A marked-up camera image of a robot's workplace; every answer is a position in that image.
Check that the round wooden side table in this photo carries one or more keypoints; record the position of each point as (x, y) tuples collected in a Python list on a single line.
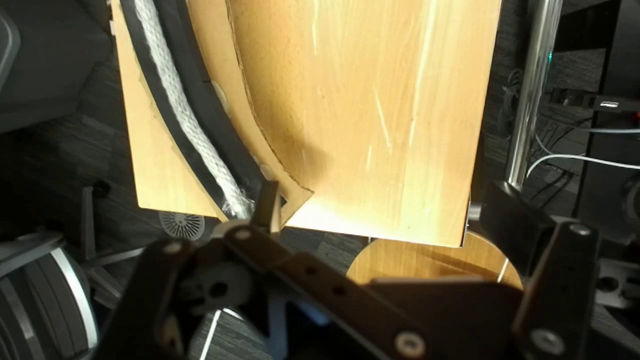
[(433, 263)]

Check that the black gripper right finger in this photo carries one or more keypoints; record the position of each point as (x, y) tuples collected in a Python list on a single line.
[(560, 286)]

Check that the dark grey chair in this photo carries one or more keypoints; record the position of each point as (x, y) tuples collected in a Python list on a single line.
[(47, 61)]

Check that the light wooden counter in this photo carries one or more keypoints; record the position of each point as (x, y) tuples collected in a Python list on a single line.
[(372, 112)]

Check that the grey slatted metal rack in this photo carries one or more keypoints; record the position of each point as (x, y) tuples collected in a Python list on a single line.
[(32, 300)]

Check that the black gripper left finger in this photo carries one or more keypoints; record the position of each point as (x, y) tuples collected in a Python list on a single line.
[(167, 300)]

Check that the grey mesh disc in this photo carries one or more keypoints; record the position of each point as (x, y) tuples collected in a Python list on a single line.
[(180, 226)]

